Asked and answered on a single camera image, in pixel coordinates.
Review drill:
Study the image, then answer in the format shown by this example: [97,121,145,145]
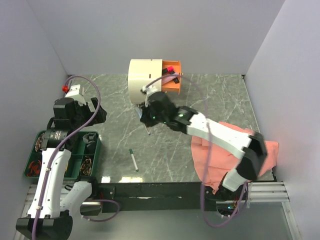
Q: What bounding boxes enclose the black base bar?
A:
[80,182,201,216]

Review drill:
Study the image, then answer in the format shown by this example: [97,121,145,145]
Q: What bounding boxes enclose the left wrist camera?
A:
[64,84,87,106]

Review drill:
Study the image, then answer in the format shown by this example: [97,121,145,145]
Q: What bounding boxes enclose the orange black hair ties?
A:
[27,159,43,177]

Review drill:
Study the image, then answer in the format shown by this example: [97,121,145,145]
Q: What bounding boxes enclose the pink cap black highlighter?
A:
[162,66,174,75]

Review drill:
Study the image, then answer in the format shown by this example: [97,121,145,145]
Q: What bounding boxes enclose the grey cloth bundle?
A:
[82,132,98,146]

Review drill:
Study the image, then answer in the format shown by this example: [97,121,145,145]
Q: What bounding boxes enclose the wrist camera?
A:
[64,84,87,106]
[141,85,159,107]

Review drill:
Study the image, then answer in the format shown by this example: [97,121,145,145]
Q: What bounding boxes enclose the green cap silver marker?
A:
[129,148,139,172]

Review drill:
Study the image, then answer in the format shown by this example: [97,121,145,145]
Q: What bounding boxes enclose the leopard hair ties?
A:
[34,136,45,153]

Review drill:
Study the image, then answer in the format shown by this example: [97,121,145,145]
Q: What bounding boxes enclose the salmon pink cloth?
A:
[187,129,279,194]

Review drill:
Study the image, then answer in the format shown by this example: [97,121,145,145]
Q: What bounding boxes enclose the light blue acrylic marker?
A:
[135,107,143,119]

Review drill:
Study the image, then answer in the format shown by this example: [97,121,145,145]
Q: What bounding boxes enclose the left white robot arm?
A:
[15,97,107,240]

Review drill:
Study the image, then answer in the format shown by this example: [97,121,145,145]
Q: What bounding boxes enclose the aluminium rail frame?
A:
[13,181,305,240]

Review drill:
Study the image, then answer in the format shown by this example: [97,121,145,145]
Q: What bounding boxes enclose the purple cap black highlighter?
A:
[173,77,180,84]

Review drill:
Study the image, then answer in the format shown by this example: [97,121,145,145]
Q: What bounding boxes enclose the cream round drawer cabinet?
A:
[127,58,182,105]

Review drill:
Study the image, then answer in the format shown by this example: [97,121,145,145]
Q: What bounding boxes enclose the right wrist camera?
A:
[141,85,159,107]

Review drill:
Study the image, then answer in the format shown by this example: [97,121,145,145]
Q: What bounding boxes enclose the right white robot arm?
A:
[140,88,268,199]

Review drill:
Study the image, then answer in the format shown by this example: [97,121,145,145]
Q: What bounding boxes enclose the brown patterned hair ties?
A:
[79,154,94,176]

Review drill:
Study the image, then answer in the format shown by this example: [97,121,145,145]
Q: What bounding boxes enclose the green compartment tray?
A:
[23,130,101,183]

